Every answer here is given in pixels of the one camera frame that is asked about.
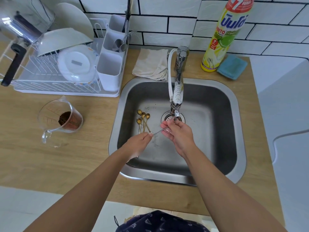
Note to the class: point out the person's left fingers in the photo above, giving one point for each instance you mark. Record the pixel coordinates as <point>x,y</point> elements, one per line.
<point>146,136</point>

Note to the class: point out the clear glass measuring cup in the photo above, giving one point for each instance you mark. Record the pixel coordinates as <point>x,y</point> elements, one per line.
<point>54,118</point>

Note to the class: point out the brown coffee grounds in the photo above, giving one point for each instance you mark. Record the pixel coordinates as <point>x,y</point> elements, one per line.
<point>68,120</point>

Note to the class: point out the white plastic cutlery holder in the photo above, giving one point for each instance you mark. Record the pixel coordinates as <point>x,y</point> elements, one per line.
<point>109,67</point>

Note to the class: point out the beige bowl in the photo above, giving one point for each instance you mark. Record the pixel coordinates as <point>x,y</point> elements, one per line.
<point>62,39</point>

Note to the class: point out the person's left hand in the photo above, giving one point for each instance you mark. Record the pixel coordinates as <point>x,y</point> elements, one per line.
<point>135,144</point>

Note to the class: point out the metal drain strainer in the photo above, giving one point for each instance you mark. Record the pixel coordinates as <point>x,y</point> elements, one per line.
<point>166,116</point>

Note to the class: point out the clear glass jug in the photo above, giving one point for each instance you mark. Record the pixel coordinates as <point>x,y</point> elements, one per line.
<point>36,9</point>

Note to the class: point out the person's left forearm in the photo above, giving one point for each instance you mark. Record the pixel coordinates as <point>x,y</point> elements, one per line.
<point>91,190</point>

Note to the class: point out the white round dish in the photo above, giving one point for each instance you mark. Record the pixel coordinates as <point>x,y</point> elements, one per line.
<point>77,62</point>

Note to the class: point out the person's right hand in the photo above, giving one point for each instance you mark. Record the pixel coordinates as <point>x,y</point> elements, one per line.
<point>181,137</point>

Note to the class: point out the stainless steel sink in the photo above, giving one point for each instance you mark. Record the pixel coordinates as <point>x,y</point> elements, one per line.
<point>207,123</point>

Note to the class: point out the gold teaspoon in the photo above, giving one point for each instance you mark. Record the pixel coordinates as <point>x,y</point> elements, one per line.
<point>147,116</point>
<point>139,112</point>
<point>143,115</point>
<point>139,121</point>

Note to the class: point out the person's right thumb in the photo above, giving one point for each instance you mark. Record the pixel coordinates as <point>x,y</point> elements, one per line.
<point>166,131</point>

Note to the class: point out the yellow dish soap bottle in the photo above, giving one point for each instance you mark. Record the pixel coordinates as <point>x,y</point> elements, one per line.
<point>223,36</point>

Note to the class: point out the blue folded cloth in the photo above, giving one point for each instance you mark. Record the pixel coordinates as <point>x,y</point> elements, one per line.
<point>232,67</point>

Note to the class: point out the thin silver spoon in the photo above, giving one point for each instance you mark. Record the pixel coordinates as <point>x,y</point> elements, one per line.
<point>158,131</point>

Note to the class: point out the large white plate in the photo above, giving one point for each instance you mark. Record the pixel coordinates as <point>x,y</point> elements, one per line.
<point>74,19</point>

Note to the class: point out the navy patterned clothing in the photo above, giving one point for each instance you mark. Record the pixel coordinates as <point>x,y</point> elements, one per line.
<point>159,223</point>

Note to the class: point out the person's right forearm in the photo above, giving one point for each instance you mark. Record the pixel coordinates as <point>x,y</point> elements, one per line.
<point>217,190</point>

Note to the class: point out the chrome faucet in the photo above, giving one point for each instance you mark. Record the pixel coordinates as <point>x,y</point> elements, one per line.
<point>179,77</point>

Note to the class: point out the silver fork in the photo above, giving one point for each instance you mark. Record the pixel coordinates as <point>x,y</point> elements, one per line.
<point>130,35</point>

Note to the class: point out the beige folded cloth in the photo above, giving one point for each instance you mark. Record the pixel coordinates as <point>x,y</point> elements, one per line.
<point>151,64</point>

